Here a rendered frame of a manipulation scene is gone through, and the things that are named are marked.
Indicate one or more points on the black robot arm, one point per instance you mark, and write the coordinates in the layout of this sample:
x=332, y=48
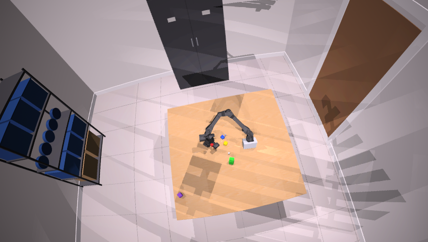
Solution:
x=209, y=128

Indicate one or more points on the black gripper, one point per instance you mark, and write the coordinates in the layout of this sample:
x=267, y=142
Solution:
x=216, y=145

